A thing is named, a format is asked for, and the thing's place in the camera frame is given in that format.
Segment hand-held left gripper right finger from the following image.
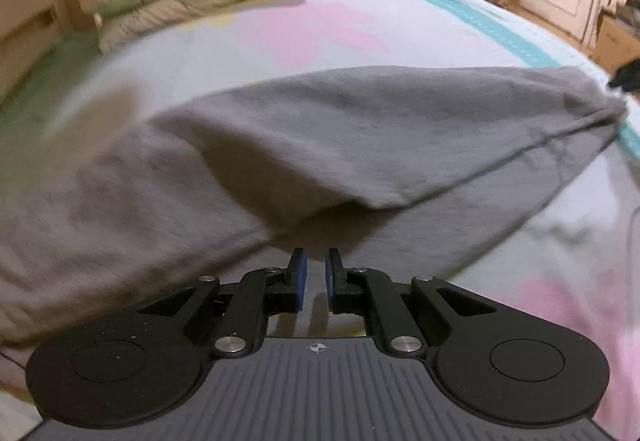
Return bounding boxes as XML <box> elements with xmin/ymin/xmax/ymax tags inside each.
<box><xmin>325</xmin><ymin>247</ymin><xmax>497</xmax><ymax>360</ymax></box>

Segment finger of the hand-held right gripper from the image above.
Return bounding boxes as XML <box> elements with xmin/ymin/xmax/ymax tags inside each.
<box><xmin>606</xmin><ymin>63</ymin><xmax>640</xmax><ymax>94</ymax></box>

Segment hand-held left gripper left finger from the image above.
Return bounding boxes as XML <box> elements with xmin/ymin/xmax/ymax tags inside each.
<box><xmin>137</xmin><ymin>247</ymin><xmax>308</xmax><ymax>360</ymax></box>

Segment cardboard box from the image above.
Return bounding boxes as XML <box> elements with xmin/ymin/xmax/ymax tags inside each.
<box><xmin>590</xmin><ymin>15</ymin><xmax>640</xmax><ymax>76</ymax></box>

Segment grey pants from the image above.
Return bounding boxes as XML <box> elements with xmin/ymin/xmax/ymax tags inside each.
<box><xmin>0</xmin><ymin>65</ymin><xmax>629</xmax><ymax>351</ymax></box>

